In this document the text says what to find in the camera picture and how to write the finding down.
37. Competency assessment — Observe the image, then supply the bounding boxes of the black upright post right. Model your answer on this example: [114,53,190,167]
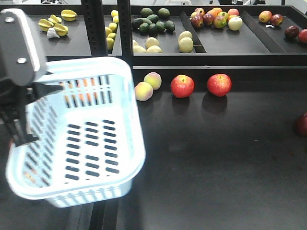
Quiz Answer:
[117,0,133,68]

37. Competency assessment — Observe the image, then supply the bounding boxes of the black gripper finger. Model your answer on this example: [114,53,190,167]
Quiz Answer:
[0,82,63,146]

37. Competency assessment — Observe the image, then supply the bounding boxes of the light blue plastic basket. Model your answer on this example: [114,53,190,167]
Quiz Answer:
[6,57,145,207]

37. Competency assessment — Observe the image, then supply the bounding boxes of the black wooden fruit stand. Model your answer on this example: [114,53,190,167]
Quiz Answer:
[0,54,307,230]

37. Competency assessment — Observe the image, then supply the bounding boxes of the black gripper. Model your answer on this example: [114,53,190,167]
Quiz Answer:
[0,8,47,112]

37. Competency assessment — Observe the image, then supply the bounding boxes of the black upright post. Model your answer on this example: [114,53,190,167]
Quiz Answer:
[117,0,133,68]
[81,0,108,57]

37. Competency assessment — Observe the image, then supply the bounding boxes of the dark apple far right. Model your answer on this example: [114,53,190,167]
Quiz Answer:
[294,112,307,137]

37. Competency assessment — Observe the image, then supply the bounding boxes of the pale green pear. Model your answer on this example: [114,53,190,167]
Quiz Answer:
[177,31,193,43]
[178,37,194,53]

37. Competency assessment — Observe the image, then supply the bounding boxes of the red apple tray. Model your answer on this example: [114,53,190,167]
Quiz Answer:
[170,74,195,98]
[207,73,232,97]

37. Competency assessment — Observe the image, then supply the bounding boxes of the black upright post left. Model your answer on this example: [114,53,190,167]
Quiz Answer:
[81,0,108,57]

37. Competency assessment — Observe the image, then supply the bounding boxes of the white garlic bulb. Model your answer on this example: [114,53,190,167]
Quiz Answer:
[47,27,59,39]

